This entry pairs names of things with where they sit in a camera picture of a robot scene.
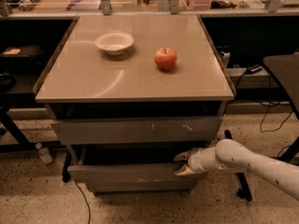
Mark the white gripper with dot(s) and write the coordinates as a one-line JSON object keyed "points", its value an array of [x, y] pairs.
{"points": [[195, 161]]}

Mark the grey drawer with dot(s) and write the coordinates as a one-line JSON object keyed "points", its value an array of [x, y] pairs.
{"points": [[117, 163], [142, 186], [143, 130]]}

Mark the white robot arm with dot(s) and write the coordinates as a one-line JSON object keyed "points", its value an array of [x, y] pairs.
{"points": [[230, 156]]}

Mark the grey top drawer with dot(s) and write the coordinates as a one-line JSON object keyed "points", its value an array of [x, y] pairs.
{"points": [[143, 130]]}

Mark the grey bottom drawer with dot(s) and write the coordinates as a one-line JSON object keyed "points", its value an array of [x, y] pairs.
{"points": [[142, 186]]}

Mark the grey drawer cabinet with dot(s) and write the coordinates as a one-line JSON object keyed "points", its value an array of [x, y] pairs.
{"points": [[83, 82]]}

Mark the black stand base bar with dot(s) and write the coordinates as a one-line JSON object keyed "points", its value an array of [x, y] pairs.
{"points": [[244, 191]]}

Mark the red apple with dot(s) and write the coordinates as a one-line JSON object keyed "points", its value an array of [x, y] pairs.
{"points": [[165, 58]]}

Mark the black power adapter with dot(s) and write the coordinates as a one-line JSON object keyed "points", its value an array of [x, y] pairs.
{"points": [[253, 69]]}

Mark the dark side table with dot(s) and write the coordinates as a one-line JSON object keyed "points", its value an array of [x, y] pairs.
{"points": [[285, 71]]}

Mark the white paper bowl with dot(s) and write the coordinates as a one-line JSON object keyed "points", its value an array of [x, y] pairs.
{"points": [[114, 43]]}

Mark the clear plastic bottle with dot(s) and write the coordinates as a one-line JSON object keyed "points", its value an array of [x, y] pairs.
{"points": [[44, 153]]}

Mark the black left table leg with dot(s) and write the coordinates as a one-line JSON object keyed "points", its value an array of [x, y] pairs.
{"points": [[13, 129]]}

